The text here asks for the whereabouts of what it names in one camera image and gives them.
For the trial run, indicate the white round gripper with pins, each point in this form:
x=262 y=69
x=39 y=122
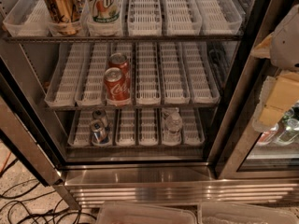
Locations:
x=287 y=46

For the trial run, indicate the white green 7up can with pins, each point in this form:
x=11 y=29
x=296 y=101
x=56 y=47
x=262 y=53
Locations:
x=104 y=11

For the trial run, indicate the stainless steel fridge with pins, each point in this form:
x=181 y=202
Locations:
x=157 y=108

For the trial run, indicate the rear red cola can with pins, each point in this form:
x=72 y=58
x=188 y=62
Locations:
x=121 y=61

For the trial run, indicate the red cola can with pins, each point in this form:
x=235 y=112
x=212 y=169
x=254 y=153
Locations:
x=115 y=82
x=121 y=61

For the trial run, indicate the front red cola can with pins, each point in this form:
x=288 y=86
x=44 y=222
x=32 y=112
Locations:
x=115 y=82

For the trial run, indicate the rear silver blue can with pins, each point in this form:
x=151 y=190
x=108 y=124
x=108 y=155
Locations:
x=101 y=115

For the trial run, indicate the silver blue can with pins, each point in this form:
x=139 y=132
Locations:
x=98 y=131
x=101 y=115

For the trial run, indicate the front silver blue can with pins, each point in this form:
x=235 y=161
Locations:
x=98 y=131

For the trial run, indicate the gold brown soda can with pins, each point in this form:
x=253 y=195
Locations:
x=65 y=14

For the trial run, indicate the top shelf far-left tray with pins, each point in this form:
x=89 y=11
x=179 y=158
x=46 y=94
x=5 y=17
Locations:
x=27 y=18

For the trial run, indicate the bottles behind glass door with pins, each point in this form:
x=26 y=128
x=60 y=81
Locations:
x=285 y=132

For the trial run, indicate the clear plastic water bottle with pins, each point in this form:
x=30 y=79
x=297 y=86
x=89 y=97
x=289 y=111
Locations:
x=172 y=126

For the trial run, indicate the right clear plastic bin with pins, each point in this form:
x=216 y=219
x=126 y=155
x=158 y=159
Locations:
x=237 y=213

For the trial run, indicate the clear plastic bin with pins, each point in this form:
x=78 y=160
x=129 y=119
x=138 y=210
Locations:
x=237 y=213
x=132 y=213

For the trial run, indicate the left clear plastic bin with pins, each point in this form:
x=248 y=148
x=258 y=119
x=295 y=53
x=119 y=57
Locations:
x=132 y=213

